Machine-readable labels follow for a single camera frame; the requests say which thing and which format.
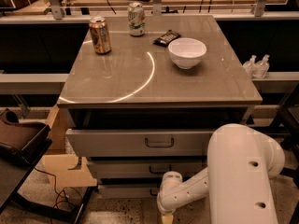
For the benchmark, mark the grey bottom drawer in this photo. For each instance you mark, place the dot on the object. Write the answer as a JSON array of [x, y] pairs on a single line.
[[128, 191]]

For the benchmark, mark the grey drawer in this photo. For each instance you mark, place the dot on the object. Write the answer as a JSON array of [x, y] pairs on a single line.
[[138, 143], [128, 191], [147, 168]]

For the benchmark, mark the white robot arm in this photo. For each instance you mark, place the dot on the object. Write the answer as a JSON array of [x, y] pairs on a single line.
[[240, 162]]

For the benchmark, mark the grey drawer cabinet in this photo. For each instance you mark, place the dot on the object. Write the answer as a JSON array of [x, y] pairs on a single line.
[[137, 87]]

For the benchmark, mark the grey middle drawer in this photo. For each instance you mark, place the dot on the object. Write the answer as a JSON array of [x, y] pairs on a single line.
[[147, 168]]

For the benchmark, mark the grey top drawer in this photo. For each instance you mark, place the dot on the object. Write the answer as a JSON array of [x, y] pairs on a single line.
[[138, 143]]

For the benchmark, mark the white bowl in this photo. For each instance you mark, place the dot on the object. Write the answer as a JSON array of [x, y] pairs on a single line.
[[186, 53]]

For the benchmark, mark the black snack packet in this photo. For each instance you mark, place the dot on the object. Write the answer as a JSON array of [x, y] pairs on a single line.
[[167, 38]]

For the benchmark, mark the gold soda can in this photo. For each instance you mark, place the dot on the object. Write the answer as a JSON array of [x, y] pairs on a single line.
[[100, 35]]

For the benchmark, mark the white green soda can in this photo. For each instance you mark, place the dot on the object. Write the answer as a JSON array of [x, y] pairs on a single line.
[[136, 19]]

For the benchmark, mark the clear sanitizer bottle left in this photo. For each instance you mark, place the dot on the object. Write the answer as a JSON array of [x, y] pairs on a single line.
[[249, 66]]

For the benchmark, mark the clear sanitizer bottle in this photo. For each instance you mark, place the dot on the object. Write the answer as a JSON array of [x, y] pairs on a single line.
[[249, 66], [261, 67]]

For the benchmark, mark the beige foam block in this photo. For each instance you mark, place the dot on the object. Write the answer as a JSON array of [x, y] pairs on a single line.
[[68, 171]]

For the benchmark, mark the clear sanitizer bottle right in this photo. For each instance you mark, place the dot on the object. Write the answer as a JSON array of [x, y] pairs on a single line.
[[261, 67]]

